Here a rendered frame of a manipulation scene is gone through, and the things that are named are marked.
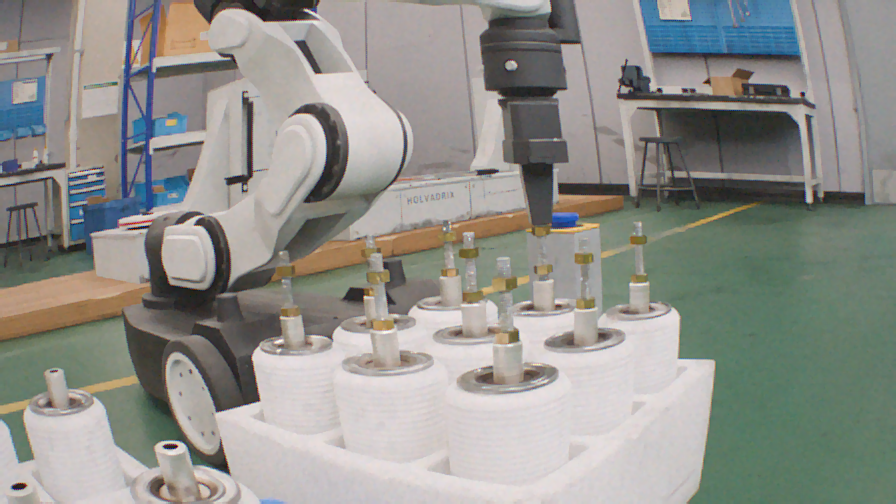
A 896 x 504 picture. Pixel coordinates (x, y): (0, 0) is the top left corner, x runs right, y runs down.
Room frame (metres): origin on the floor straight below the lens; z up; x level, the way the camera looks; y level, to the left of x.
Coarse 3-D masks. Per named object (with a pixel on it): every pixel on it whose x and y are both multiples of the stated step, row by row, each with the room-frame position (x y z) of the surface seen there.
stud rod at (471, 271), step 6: (468, 234) 0.76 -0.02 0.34; (468, 240) 0.76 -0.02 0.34; (468, 246) 0.76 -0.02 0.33; (474, 246) 0.76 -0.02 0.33; (474, 258) 0.76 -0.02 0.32; (468, 264) 0.76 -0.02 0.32; (474, 264) 0.76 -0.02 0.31; (468, 270) 0.76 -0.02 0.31; (474, 270) 0.76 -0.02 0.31; (468, 276) 0.76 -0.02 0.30; (474, 276) 0.76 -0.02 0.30; (468, 282) 0.76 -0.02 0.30; (474, 282) 0.76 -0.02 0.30; (468, 288) 0.77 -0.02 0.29; (474, 288) 0.76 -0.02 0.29
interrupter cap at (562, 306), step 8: (520, 304) 0.88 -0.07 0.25; (528, 304) 0.88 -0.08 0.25; (560, 304) 0.87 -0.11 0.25; (568, 304) 0.86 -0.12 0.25; (520, 312) 0.84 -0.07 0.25; (528, 312) 0.84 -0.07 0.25; (536, 312) 0.83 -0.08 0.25; (544, 312) 0.82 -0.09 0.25; (552, 312) 0.82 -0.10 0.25; (560, 312) 0.82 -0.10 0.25; (568, 312) 0.83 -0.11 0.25
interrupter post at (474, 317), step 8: (464, 304) 0.76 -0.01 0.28; (472, 304) 0.76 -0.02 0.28; (480, 304) 0.76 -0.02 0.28; (464, 312) 0.76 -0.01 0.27; (472, 312) 0.76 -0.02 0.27; (480, 312) 0.76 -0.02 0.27; (464, 320) 0.76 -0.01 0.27; (472, 320) 0.76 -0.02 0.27; (480, 320) 0.76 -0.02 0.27; (464, 328) 0.76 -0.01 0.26; (472, 328) 0.76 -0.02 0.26; (480, 328) 0.76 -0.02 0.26; (464, 336) 0.76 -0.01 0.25; (472, 336) 0.76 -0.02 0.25; (480, 336) 0.76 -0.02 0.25
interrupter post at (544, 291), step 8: (536, 280) 0.86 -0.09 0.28; (552, 280) 0.85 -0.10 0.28; (536, 288) 0.85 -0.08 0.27; (544, 288) 0.85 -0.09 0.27; (552, 288) 0.85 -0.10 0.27; (536, 296) 0.85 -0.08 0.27; (544, 296) 0.85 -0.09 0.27; (552, 296) 0.85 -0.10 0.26; (536, 304) 0.85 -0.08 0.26; (544, 304) 0.85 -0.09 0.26; (552, 304) 0.85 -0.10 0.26
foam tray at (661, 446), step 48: (672, 384) 0.74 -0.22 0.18; (240, 432) 0.71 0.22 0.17; (288, 432) 0.69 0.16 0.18; (336, 432) 0.69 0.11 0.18; (624, 432) 0.62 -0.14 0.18; (672, 432) 0.69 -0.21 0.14; (240, 480) 0.72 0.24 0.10; (288, 480) 0.67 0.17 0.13; (336, 480) 0.62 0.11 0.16; (384, 480) 0.58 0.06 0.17; (432, 480) 0.56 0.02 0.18; (576, 480) 0.54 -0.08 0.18; (624, 480) 0.61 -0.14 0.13; (672, 480) 0.71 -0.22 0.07
